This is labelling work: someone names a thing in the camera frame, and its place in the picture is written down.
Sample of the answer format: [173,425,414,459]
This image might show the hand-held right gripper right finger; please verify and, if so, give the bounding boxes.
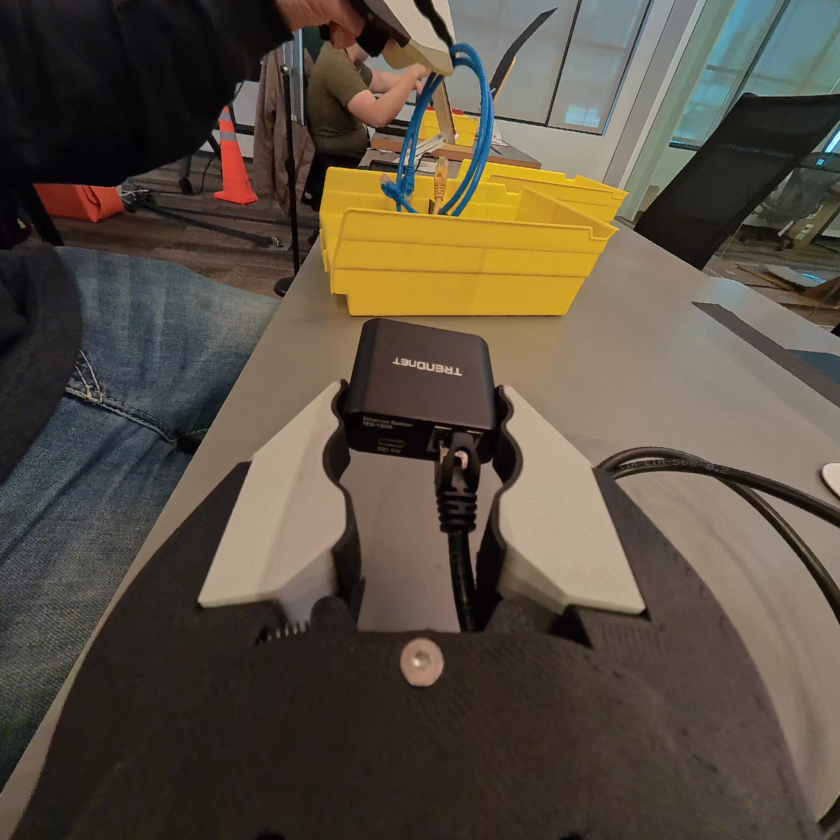
[476,385,648,621]

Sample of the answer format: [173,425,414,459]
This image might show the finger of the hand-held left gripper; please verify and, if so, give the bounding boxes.
[382,38,455,76]
[364,0,456,47]

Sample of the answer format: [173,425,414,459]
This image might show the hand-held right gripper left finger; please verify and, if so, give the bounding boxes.
[197,378,363,627]

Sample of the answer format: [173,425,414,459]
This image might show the black ethernet cable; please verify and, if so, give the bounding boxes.
[435,443,840,634]

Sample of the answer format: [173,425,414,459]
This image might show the blue ethernet cable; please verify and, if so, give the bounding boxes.
[381,42,495,217]

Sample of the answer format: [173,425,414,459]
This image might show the black ethernet splitter box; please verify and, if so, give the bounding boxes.
[343,318,498,463]

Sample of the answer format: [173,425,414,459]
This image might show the yellow plastic bin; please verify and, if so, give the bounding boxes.
[319,209,619,318]
[319,166,631,227]

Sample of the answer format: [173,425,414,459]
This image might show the person's left forearm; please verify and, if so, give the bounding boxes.
[0,0,296,248]

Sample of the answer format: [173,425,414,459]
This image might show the person's left hand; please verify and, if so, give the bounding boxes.
[274,0,361,51]

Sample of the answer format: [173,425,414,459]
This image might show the small yellow desk bin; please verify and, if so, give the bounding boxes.
[419,107,481,148]

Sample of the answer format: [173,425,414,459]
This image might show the wooden office desk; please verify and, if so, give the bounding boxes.
[364,133,543,173]

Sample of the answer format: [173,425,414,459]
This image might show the brown hanging coat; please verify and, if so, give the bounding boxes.
[251,49,317,201]

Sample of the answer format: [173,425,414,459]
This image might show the person's blue jeans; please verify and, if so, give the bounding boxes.
[0,246,284,769]

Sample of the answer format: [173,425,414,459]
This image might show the orange traffic cone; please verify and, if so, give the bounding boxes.
[213,105,259,204]

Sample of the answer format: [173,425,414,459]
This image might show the black pole stand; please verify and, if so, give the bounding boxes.
[272,62,304,298]

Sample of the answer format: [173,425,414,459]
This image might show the person's black jacket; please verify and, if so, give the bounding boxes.
[0,243,84,484]

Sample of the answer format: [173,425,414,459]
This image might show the black office chair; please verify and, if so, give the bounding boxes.
[634,92,840,271]

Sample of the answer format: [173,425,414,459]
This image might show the yellow ethernet cable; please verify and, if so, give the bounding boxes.
[430,156,454,216]

